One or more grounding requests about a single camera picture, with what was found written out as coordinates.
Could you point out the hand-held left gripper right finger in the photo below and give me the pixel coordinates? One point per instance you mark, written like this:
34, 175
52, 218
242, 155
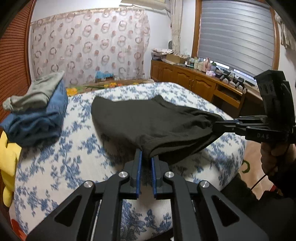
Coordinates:
154, 178

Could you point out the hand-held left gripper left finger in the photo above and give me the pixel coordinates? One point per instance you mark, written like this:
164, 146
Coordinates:
138, 176

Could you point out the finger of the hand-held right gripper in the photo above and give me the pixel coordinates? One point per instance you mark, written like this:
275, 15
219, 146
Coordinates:
252, 118
226, 126

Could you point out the black pants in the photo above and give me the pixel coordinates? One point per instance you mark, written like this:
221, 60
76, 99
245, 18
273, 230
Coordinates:
150, 125

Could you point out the person's right forearm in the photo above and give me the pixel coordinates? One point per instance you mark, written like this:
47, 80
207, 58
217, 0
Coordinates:
249, 208

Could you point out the folded grey pants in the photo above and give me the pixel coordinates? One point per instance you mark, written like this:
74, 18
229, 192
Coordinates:
39, 92

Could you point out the person's right hand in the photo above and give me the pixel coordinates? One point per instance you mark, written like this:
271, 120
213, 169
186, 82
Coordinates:
271, 160

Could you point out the black hand-held devices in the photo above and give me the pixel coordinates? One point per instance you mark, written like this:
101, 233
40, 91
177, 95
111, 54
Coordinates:
231, 80

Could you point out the pink tissue box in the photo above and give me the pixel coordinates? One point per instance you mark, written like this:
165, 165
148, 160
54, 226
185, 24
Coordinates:
210, 73

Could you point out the wooden sideboard cabinet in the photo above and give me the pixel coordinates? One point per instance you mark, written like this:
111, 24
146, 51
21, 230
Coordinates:
185, 77

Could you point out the row of toiletry bottles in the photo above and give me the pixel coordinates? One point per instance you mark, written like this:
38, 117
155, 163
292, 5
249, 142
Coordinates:
196, 63

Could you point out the floral blue white bed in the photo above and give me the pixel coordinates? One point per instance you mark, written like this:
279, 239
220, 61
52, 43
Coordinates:
69, 162

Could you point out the hanging beige cloth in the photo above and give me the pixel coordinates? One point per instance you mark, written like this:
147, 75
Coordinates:
286, 34

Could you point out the grey window blind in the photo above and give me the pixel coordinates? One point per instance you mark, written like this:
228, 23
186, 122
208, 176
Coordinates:
231, 34

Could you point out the open cardboard box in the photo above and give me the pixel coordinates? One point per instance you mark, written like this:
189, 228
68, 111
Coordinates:
175, 59

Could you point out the small desk fan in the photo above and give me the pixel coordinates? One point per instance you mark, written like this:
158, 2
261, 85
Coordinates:
170, 44

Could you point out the stack of printed papers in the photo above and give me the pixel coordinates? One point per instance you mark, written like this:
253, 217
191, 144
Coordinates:
159, 53

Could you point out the small cardboard box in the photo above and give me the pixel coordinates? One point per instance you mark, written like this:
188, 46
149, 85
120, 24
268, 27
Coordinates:
104, 79

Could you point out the blue cloth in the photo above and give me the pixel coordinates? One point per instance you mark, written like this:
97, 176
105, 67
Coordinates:
104, 74

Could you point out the beige floral drape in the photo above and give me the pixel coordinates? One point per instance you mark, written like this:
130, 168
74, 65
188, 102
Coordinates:
175, 27

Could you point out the folded blue jeans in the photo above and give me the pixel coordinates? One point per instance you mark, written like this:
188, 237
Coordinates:
39, 122

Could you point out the yellow pillow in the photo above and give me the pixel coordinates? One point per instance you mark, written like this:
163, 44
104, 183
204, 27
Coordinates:
8, 162

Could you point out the circle pattern sheer curtain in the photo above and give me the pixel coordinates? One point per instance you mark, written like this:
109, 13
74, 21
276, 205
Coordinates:
92, 46

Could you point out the beige air conditioner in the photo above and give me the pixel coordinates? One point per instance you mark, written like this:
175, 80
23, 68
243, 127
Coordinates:
143, 2

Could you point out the brown louvred wardrobe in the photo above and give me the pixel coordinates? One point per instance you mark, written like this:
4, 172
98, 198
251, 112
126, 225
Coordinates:
13, 58

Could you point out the wooden window frame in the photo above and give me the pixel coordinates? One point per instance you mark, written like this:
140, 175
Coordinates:
195, 30

